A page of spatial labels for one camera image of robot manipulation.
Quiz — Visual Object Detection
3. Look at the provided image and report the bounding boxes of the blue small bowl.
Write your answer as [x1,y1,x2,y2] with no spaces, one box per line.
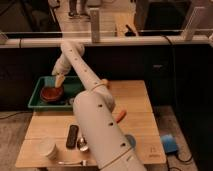
[125,134,136,148]

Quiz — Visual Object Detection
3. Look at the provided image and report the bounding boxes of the red bowl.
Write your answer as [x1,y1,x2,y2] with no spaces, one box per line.
[40,86,64,102]

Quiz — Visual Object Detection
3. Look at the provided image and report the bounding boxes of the orange fruit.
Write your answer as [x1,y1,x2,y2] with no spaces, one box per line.
[101,79,109,88]

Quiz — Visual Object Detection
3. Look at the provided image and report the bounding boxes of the teal green sponge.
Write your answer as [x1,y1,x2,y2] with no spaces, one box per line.
[44,76,55,87]

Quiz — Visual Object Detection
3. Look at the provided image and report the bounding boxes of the grey vertical post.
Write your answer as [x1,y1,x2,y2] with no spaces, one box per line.
[90,8,100,43]

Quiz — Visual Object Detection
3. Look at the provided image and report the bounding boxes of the orange carrot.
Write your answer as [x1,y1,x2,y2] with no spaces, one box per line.
[115,110,127,123]

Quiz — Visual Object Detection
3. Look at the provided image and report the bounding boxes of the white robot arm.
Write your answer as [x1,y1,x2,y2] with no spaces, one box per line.
[52,41,147,171]

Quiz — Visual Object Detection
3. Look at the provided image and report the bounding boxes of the white tape roll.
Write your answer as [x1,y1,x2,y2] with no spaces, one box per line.
[68,98,74,106]

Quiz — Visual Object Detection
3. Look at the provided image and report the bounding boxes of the black remote control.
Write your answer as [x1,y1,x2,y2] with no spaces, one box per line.
[66,125,79,149]

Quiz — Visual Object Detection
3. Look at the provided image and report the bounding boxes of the white horizontal rail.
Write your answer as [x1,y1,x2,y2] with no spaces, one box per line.
[0,35,213,49]

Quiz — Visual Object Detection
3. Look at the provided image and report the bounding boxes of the blue cylinder on floor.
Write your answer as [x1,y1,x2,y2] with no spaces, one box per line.
[161,134,178,154]

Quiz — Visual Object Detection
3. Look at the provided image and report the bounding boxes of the white stacked cups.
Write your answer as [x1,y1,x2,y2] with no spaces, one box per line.
[38,138,58,160]

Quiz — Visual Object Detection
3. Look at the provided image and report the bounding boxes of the silver fork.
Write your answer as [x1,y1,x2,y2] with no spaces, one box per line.
[58,160,88,166]

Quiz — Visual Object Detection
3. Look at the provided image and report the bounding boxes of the grey slanted post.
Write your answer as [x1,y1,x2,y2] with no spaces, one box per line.
[181,6,205,41]

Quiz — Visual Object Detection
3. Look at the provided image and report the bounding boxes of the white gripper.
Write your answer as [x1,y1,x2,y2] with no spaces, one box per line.
[52,55,71,88]

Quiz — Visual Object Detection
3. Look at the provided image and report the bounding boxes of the green plastic tray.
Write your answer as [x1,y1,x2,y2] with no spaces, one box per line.
[28,76,84,111]

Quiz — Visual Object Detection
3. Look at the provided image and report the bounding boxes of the metal measuring cup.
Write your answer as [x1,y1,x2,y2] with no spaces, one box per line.
[77,138,89,152]

